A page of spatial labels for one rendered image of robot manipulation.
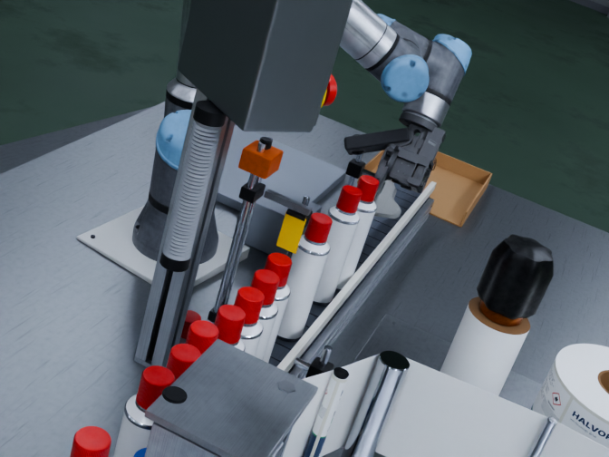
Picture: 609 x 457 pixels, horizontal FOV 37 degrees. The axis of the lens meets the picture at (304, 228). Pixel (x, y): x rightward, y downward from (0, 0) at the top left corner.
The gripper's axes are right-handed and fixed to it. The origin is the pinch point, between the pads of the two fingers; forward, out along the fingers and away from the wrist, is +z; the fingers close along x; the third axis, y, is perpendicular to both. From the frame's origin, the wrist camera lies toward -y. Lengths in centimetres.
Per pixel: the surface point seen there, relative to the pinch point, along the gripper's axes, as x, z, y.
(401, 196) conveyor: 38.0, -10.9, -1.0
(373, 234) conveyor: 18.4, 0.4, 0.0
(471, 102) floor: 422, -131, -40
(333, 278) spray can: -12.1, 11.8, 1.6
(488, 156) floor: 346, -87, -10
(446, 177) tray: 69, -23, 3
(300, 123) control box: -61, -2, 0
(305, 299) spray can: -25.0, 16.3, 1.4
